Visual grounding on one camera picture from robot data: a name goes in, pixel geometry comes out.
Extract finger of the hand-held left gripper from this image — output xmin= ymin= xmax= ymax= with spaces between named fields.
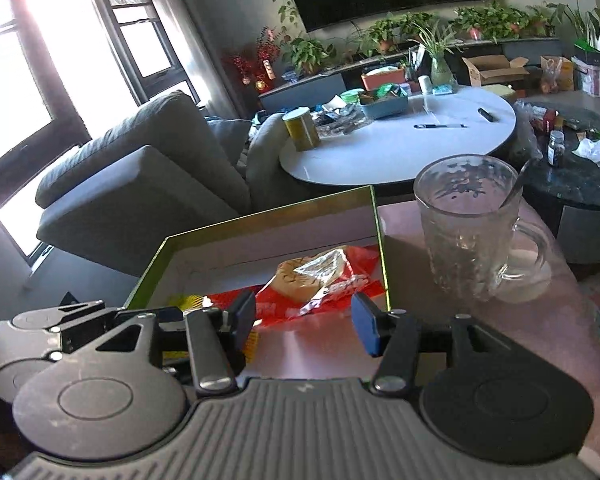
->
xmin=112 ymin=307 xmax=183 ymax=328

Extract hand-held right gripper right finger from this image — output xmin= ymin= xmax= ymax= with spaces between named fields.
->
xmin=351 ymin=291 xmax=536 ymax=395

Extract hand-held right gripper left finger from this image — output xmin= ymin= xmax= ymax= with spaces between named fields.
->
xmin=95 ymin=290 xmax=258 ymax=396

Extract red snack packet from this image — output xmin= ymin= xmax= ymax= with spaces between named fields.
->
xmin=207 ymin=244 xmax=387 ymax=331

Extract round pastry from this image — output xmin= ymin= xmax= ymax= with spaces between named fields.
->
xmin=257 ymin=245 xmax=355 ymax=317

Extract green-edged cardboard box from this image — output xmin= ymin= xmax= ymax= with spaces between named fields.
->
xmin=125 ymin=185 xmax=393 ymax=323

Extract yellow snack packet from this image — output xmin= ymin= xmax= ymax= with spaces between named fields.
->
xmin=167 ymin=294 xmax=215 ymax=312

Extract glass mug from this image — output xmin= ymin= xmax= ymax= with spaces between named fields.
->
xmin=412 ymin=155 xmax=553 ymax=303

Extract grey sofa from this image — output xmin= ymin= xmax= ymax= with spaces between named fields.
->
xmin=35 ymin=91 xmax=293 ymax=277

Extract white round table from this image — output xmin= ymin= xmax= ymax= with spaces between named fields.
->
xmin=279 ymin=85 xmax=517 ymax=187

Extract yellow tin can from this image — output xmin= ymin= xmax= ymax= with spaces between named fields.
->
xmin=282 ymin=107 xmax=322 ymax=152

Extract metal spoon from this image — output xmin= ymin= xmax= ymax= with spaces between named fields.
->
xmin=500 ymin=159 xmax=532 ymax=209

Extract pile of foil wrappers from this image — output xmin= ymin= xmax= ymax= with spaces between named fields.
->
xmin=314 ymin=95 xmax=369 ymax=137

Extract blue plastic tray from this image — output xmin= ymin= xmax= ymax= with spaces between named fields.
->
xmin=358 ymin=92 xmax=410 ymax=120

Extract green packets in tray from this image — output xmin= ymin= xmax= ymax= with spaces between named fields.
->
xmin=375 ymin=83 xmax=411 ymax=99

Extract grey television cabinet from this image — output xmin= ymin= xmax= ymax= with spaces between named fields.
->
xmin=257 ymin=35 xmax=566 ymax=115

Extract pink storage box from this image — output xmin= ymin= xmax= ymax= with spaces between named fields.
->
xmin=361 ymin=69 xmax=406 ymax=92

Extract clear plastic bag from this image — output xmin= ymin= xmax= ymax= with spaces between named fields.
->
xmin=509 ymin=100 xmax=546 ymax=162

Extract dark marble round table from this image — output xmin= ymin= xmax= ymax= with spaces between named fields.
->
xmin=512 ymin=100 xmax=600 ymax=263

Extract red flower decoration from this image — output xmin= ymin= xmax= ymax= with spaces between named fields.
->
xmin=222 ymin=27 xmax=282 ymax=93

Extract small glass jar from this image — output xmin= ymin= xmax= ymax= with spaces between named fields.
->
xmin=547 ymin=130 xmax=566 ymax=167

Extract glass vase with plant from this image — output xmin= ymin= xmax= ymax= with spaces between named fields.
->
xmin=412 ymin=20 xmax=463 ymax=87

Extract potted green plant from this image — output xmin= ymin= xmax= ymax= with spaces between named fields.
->
xmin=366 ymin=17 xmax=407 ymax=54
xmin=280 ymin=35 xmax=337 ymax=77

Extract small red box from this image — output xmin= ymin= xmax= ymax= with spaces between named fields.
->
xmin=542 ymin=110 xmax=566 ymax=134

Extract open brown cardboard box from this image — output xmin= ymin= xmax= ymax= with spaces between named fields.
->
xmin=462 ymin=54 xmax=531 ymax=87

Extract white crumpled tissue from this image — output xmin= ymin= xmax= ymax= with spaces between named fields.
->
xmin=571 ymin=137 xmax=600 ymax=169

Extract orange plastic bag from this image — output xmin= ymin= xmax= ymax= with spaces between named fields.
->
xmin=540 ymin=56 xmax=576 ymax=94

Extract row of potted plants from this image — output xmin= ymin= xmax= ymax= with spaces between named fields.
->
xmin=450 ymin=4 xmax=551 ymax=43

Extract green and black box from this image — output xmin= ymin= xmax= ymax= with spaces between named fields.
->
xmin=572 ymin=40 xmax=600 ymax=68

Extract tall plant in white pot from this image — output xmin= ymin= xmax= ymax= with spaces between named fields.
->
xmin=547 ymin=0 xmax=600 ymax=55

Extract window with dark frame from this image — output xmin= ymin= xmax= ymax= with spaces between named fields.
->
xmin=0 ymin=0 xmax=202 ymax=263

